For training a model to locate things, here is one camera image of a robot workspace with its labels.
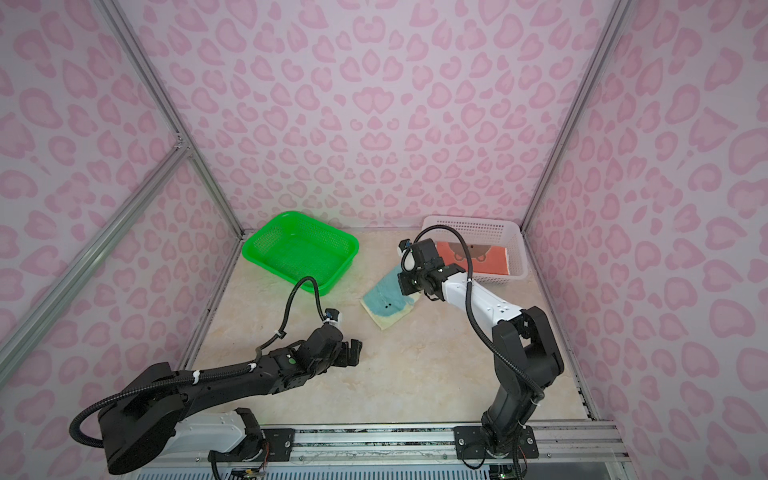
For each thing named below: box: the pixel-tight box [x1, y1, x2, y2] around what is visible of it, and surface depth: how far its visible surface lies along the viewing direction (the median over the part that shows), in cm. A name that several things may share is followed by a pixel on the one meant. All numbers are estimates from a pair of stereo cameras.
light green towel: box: [360, 264, 422, 330], surface depth 97 cm
